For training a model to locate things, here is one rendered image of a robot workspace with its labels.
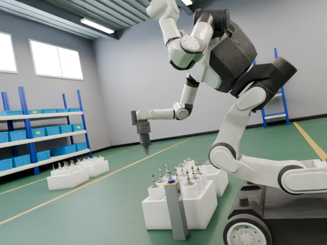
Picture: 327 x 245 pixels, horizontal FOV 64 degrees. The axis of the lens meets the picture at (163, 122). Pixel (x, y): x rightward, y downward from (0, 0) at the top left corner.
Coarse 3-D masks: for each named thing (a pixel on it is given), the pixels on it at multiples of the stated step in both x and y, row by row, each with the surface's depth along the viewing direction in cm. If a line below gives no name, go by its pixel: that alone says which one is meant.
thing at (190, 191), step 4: (196, 184) 158; (184, 188) 157; (188, 188) 156; (192, 188) 156; (196, 188) 157; (184, 192) 158; (188, 192) 156; (192, 192) 156; (196, 192) 157; (184, 196) 158; (188, 196) 156; (192, 196) 156; (196, 196) 156
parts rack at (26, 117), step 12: (24, 96) 567; (24, 108) 562; (0, 120) 509; (12, 120) 594; (24, 120) 560; (36, 120) 653; (84, 120) 729; (72, 132) 679; (84, 132) 720; (0, 144) 501; (12, 144) 523; (60, 156) 631; (72, 156) 665; (24, 168) 539; (36, 168) 565
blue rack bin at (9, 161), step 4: (0, 160) 499; (4, 160) 505; (8, 160) 513; (0, 164) 498; (4, 164) 505; (8, 164) 512; (12, 164) 520; (0, 168) 497; (4, 168) 503; (8, 168) 511; (12, 168) 519
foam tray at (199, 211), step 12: (204, 192) 161; (144, 204) 164; (156, 204) 161; (192, 204) 152; (204, 204) 156; (216, 204) 182; (144, 216) 165; (156, 216) 162; (168, 216) 159; (192, 216) 153; (204, 216) 152; (156, 228) 162; (168, 228) 159; (192, 228) 153; (204, 228) 151
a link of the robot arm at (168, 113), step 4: (176, 104) 173; (176, 108) 170; (180, 108) 167; (160, 112) 168; (164, 112) 169; (168, 112) 169; (172, 112) 170; (176, 112) 168; (160, 116) 168; (164, 116) 169; (168, 116) 169; (172, 116) 170; (176, 116) 170
